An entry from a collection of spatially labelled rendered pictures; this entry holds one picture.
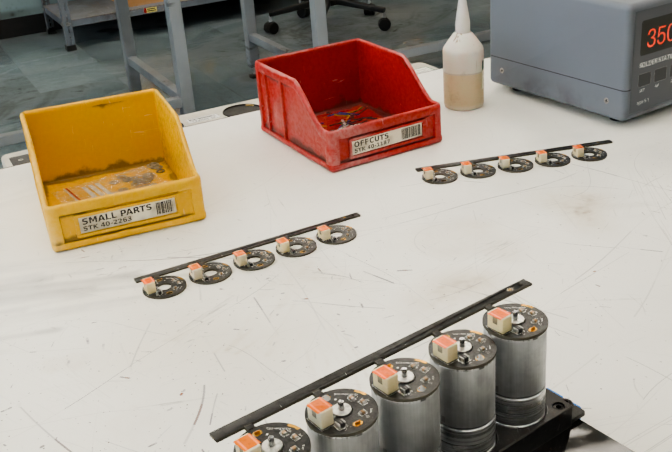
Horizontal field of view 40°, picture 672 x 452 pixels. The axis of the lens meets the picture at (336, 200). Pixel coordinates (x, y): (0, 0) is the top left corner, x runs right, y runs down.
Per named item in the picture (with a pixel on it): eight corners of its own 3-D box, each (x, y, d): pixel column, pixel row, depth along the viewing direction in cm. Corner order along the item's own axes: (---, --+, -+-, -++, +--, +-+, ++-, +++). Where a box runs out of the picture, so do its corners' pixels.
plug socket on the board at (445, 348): (463, 356, 33) (462, 340, 33) (445, 365, 33) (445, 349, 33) (448, 346, 34) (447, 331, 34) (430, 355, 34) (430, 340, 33)
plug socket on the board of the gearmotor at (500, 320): (516, 327, 35) (516, 312, 35) (500, 336, 35) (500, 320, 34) (501, 319, 36) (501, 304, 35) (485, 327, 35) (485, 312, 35)
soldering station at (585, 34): (720, 97, 75) (732, -21, 71) (624, 131, 70) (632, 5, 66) (579, 61, 87) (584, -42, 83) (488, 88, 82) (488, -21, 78)
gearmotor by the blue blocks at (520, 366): (557, 426, 37) (561, 318, 35) (515, 453, 36) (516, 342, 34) (512, 399, 39) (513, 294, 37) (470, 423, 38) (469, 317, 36)
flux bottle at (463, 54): (489, 100, 79) (489, -17, 74) (474, 113, 76) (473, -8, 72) (453, 96, 80) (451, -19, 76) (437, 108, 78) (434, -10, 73)
